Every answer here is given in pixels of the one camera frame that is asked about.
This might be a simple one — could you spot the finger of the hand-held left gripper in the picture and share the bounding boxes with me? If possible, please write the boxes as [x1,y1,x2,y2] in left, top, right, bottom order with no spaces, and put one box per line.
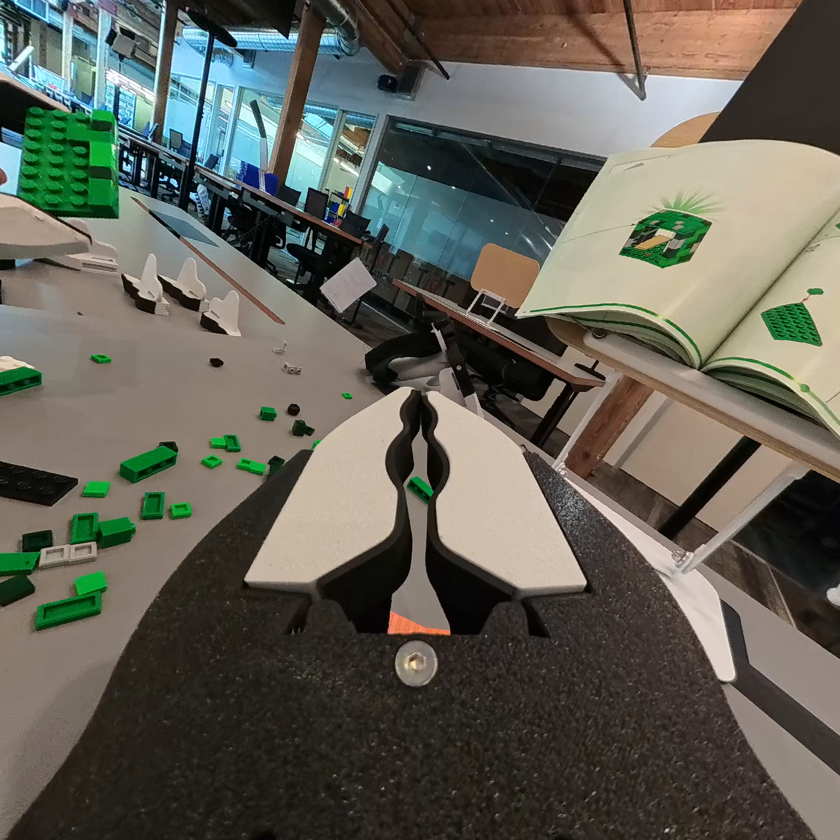
[0,192,94,261]

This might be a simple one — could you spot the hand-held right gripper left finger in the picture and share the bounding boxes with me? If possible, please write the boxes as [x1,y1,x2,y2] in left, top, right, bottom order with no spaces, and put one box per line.
[244,387,421,595]

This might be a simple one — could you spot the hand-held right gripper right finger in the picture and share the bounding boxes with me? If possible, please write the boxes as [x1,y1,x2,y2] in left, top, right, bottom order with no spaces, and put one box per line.
[420,392,588,598]

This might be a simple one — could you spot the green lego baseplate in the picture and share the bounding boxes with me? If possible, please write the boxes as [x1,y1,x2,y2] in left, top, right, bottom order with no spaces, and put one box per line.
[16,107,121,219]

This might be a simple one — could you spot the pile of small lego pieces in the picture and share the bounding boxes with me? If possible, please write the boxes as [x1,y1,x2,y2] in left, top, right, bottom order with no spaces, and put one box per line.
[0,403,434,632]

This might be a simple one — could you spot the green lego brick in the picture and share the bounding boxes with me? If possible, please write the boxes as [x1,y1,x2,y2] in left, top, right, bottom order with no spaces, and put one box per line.
[0,366,44,399]

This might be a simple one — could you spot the black lego plate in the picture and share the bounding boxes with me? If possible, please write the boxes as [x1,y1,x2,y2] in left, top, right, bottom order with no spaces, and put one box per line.
[0,459,78,507]

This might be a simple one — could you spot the orange brick separator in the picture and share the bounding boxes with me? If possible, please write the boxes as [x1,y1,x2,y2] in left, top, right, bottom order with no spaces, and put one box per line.
[387,610,452,636]

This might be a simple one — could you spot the wooden pillar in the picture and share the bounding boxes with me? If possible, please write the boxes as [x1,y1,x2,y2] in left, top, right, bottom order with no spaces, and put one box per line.
[151,0,180,127]
[268,7,328,182]
[564,374,657,480]

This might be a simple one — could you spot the wooden-edged office desk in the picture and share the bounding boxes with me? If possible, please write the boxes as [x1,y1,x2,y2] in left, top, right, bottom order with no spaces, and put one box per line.
[392,279,606,448]

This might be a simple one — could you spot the white book stand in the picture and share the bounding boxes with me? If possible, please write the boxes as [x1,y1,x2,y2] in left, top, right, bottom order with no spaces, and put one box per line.
[545,112,840,683]

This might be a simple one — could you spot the white paper sheet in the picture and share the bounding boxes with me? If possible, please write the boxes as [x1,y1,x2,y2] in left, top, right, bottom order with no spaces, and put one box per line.
[319,257,378,315]

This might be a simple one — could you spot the tan board stand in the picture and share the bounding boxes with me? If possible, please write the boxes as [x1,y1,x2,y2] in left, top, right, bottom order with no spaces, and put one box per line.
[469,243,541,326]

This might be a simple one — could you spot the long office desk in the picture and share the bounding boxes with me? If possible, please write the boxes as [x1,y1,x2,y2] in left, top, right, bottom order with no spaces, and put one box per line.
[193,164,370,265]

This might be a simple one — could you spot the open instruction booklet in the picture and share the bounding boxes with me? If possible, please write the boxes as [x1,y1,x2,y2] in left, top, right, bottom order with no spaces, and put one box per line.
[517,141,840,437]

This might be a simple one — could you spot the black metal rod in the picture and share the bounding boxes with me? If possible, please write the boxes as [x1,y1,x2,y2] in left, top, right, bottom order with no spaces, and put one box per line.
[622,0,648,101]

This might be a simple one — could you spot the black flat panel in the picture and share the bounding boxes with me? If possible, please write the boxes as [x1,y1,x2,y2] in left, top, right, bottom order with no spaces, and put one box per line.
[699,0,840,158]

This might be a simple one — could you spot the silver spiral duct pipe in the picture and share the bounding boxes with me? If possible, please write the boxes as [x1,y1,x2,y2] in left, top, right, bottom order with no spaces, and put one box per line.
[308,0,363,61]

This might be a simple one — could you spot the black wall speaker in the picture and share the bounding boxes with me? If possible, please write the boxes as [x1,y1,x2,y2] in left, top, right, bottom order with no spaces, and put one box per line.
[377,66,421,101]

